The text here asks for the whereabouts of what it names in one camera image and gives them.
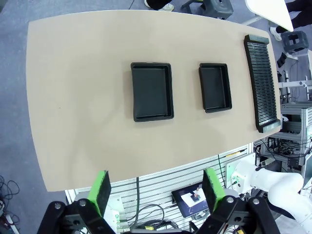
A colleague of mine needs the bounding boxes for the white sneaker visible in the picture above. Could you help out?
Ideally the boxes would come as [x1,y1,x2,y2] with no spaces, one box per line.
[144,0,175,12]
[270,26,284,41]

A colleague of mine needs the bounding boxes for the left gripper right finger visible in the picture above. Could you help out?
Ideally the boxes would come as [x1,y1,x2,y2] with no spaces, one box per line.
[196,168,281,234]

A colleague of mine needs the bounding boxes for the black plastic ESD tray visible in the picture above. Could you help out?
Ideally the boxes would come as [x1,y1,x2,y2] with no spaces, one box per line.
[198,62,233,114]
[130,61,175,123]

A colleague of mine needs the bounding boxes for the white tube frame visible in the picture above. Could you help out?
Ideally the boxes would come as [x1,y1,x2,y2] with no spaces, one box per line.
[277,50,312,100]

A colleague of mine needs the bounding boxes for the black slotted PCB rack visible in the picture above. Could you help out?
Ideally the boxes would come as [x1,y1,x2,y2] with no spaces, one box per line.
[243,34,281,134]

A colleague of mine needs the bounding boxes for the black coiled cable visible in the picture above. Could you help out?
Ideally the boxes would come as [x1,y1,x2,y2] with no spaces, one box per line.
[131,176,171,231]

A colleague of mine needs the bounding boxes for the black tablet screen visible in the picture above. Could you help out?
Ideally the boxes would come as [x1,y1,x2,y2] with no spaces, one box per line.
[171,186,213,218]

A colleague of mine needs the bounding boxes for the aluminium profile frame rack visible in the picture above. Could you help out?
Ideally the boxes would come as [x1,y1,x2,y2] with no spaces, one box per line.
[253,99,312,176]

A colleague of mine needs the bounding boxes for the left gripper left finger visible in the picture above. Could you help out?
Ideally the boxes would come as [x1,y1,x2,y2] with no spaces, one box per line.
[36,170,116,234]

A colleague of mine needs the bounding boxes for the person legs black trousers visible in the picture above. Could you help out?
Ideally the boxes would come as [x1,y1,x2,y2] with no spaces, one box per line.
[283,0,312,31]

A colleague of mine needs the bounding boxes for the white side table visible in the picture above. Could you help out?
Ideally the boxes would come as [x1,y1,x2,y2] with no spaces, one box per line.
[241,0,294,33]

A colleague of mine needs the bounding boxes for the dark grey plastic stool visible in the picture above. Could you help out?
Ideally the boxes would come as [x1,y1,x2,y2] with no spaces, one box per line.
[281,31,309,53]
[202,0,234,20]

